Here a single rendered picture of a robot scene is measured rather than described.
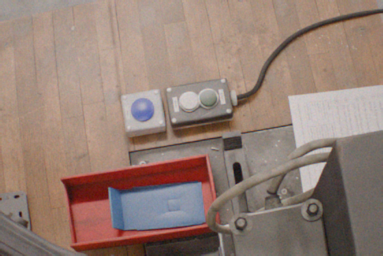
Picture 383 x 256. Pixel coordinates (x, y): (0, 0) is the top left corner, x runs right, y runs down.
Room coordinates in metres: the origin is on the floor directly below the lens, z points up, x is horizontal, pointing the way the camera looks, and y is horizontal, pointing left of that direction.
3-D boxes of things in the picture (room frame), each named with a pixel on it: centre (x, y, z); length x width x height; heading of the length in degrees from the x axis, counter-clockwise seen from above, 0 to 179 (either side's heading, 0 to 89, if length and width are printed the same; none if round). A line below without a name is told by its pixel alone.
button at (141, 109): (0.46, 0.08, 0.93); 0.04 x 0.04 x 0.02
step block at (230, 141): (0.36, -0.06, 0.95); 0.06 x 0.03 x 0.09; 2
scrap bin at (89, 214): (0.30, 0.10, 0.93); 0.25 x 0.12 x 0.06; 92
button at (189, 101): (0.47, 0.00, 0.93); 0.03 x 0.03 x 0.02
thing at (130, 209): (0.30, 0.08, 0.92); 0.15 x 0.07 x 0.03; 89
